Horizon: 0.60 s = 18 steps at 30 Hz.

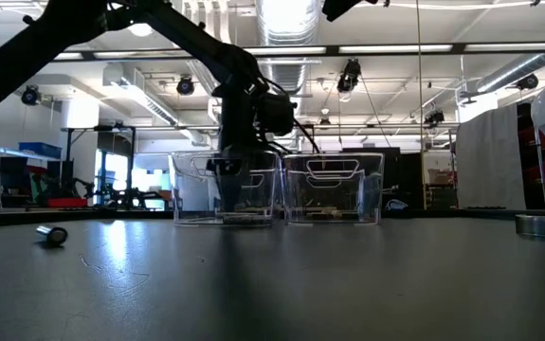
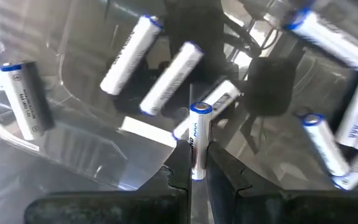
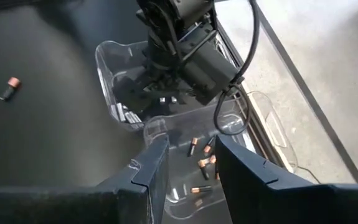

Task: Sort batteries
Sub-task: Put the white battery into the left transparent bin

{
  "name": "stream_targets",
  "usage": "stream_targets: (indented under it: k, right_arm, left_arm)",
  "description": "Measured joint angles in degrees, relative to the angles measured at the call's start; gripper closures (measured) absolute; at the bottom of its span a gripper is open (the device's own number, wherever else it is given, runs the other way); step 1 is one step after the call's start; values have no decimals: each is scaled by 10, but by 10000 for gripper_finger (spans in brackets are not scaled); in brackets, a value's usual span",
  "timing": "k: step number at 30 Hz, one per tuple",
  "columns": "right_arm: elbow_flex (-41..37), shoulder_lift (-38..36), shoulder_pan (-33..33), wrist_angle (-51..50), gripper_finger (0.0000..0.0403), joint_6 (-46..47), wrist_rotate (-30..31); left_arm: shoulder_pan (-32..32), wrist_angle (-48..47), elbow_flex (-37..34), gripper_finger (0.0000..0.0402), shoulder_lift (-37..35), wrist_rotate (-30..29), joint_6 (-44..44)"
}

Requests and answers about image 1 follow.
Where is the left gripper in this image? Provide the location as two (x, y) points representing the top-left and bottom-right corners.
(205, 80), (278, 215)

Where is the clear plastic bin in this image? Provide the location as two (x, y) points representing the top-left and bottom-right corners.
(170, 150), (282, 227)
(281, 151), (386, 225)

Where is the black ceiling spotlight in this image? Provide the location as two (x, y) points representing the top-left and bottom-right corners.
(516, 73), (540, 92)
(175, 75), (196, 97)
(20, 84), (43, 107)

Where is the red flat box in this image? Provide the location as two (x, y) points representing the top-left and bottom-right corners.
(47, 197), (89, 209)

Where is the black metal stand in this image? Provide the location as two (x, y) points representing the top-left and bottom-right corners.
(61, 123), (136, 203)

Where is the blue storage bin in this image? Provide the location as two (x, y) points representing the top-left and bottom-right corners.
(18, 141), (63, 160)

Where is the grey curtain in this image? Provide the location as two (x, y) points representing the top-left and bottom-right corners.
(455, 102), (528, 210)

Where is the red storage bin rack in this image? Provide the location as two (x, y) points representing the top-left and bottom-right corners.
(517, 100), (545, 210)

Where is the silver ventilation duct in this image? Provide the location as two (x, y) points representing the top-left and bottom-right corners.
(255, 0), (323, 96)
(475, 27), (545, 94)

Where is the hanging ceiling camera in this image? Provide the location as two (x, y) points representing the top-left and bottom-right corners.
(336, 57), (363, 103)
(423, 108), (446, 127)

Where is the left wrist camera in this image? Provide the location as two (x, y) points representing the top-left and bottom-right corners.
(254, 91), (298, 137)

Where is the thin hanging cable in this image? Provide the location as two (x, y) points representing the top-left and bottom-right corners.
(415, 0), (425, 209)

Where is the overhead frame beam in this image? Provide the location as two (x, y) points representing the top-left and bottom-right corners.
(0, 41), (545, 62)

